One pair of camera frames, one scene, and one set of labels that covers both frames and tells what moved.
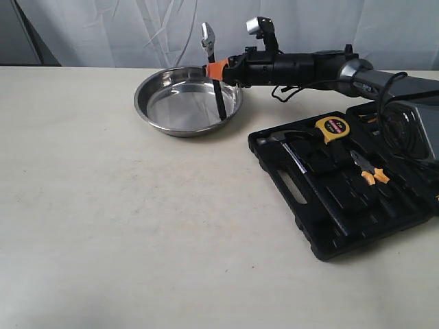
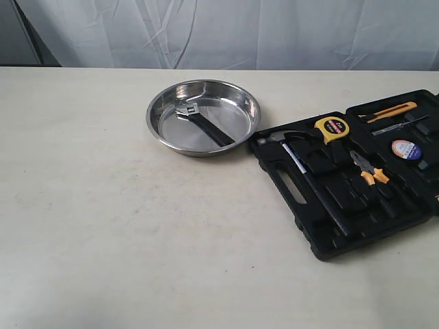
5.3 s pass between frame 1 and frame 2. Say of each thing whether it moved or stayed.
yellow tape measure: stayed
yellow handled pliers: stayed
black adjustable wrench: moved
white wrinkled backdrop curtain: stayed
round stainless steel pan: moved
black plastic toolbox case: stayed
